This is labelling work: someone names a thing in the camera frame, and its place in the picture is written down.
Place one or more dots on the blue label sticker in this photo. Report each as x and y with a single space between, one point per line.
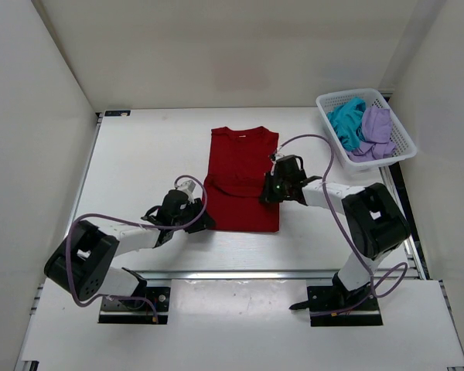
117 113

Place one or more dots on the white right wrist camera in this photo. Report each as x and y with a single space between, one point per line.
276 156

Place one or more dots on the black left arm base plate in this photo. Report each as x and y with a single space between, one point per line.
139 312

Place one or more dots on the white plastic basket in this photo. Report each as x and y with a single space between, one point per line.
405 147

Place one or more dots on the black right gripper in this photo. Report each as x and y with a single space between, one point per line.
267 196

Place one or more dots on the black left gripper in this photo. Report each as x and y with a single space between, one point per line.
204 222

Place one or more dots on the aluminium table rail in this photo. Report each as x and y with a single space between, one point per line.
236 275

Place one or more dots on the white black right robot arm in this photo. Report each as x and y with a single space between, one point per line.
375 227

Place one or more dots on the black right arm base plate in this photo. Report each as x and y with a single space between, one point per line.
331 306

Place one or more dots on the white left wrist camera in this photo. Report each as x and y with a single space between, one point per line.
186 187

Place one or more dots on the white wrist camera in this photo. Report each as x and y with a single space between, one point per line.
276 156
186 187

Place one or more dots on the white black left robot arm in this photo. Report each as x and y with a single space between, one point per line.
81 264

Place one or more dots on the teal t shirt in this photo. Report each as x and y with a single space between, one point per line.
346 120

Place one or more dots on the red t shirt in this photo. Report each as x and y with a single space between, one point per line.
238 162

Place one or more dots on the lilac t shirt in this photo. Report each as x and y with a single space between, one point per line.
377 144

